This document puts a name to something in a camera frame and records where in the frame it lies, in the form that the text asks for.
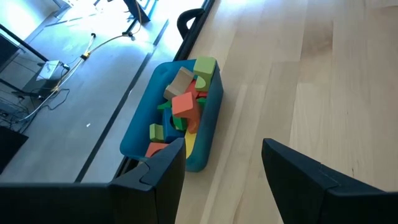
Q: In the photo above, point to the dark green block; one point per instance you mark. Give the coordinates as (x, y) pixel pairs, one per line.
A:
(179, 123)

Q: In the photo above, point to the light green rectangular block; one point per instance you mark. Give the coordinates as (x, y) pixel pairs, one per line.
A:
(206, 67)

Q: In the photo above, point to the green arch block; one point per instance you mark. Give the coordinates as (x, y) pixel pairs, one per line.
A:
(164, 106)

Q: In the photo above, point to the red arch block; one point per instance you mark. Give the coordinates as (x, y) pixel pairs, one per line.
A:
(192, 88)

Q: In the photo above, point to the blue and white box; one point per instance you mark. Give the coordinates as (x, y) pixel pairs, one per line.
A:
(150, 7)

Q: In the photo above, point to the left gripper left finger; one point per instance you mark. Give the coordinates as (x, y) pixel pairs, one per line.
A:
(161, 180)

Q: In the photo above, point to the blue short block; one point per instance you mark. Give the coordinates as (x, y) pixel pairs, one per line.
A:
(169, 129)

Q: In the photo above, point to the grey power box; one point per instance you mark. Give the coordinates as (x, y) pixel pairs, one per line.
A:
(49, 70)

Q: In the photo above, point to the light green small block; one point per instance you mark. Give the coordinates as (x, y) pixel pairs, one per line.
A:
(156, 132)

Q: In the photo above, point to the natural wood rectangular block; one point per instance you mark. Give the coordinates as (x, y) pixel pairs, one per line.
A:
(181, 81)

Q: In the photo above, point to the teal plastic bin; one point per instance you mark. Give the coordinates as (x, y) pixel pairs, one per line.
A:
(143, 109)

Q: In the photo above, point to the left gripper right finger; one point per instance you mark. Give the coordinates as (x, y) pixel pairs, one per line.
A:
(295, 180)

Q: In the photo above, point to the black table clamp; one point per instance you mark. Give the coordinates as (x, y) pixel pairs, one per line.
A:
(183, 18)

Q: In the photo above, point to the black floor stand bar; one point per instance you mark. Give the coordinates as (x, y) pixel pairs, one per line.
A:
(25, 43)

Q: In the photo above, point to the black flat floor object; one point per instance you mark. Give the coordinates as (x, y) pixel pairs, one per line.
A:
(9, 146)

